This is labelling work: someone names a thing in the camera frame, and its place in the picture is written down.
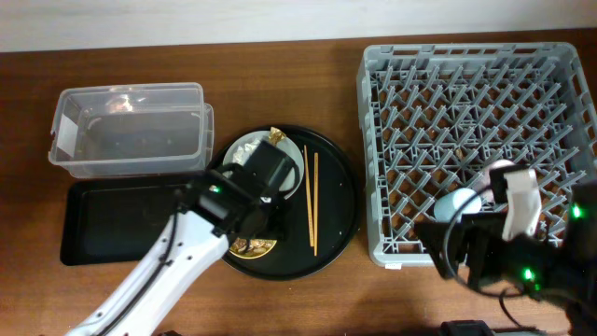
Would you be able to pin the crumpled white tissue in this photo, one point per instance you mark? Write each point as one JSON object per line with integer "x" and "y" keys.
{"x": 242, "y": 153}

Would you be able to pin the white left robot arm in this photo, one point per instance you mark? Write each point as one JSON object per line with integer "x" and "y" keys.
{"x": 184, "y": 250}

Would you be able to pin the pink cup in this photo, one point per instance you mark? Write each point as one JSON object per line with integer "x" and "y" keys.
{"x": 486, "y": 179}

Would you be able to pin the light blue cup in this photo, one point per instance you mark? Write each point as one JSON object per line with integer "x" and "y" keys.
{"x": 446, "y": 206}

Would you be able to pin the black rectangular tray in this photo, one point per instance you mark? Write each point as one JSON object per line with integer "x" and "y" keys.
{"x": 115, "y": 220}

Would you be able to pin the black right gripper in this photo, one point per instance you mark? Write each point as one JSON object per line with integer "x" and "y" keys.
{"x": 482, "y": 226}

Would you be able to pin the clear plastic bin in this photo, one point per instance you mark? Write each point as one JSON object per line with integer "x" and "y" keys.
{"x": 140, "y": 129}

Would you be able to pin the gold snack wrapper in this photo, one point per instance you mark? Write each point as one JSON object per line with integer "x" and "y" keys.
{"x": 276, "y": 136}

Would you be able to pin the yellow bowl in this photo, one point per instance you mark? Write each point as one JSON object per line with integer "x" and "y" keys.
{"x": 254, "y": 249}

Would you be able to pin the grey plate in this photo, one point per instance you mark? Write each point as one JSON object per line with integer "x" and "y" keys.
{"x": 292, "y": 181}

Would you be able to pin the small scrap in rack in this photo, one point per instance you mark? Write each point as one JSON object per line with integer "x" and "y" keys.
{"x": 459, "y": 154}

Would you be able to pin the round black tray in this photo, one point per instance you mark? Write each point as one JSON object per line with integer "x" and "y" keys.
{"x": 339, "y": 208}

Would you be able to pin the wooden chopstick left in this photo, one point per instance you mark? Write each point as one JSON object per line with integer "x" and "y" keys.
{"x": 308, "y": 195}

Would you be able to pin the grey dishwasher rack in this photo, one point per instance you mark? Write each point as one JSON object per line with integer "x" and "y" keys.
{"x": 527, "y": 103}

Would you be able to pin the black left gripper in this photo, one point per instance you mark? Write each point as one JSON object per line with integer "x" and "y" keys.
{"x": 276, "y": 227}

